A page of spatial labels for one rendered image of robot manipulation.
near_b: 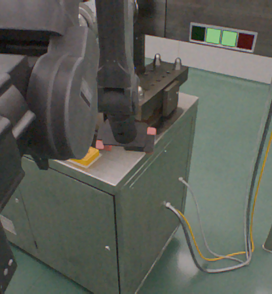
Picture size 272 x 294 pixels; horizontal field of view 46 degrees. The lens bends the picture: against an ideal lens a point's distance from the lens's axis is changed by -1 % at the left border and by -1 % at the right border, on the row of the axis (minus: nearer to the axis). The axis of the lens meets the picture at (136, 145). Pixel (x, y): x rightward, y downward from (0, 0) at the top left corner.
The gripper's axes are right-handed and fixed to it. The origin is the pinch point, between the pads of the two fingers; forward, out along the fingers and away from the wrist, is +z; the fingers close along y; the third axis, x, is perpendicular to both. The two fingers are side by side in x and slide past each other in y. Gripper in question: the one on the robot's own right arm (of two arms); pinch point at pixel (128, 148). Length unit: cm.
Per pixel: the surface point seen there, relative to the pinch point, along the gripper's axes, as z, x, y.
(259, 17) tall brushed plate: 6, -55, -37
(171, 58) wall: 238, -232, 1
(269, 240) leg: 111, -1, -69
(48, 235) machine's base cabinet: 67, 16, 40
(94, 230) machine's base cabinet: 44.0, 15.2, 14.9
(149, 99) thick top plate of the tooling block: 17.6, -27.1, -2.1
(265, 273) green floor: 111, 17, -66
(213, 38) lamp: 16, -55, -23
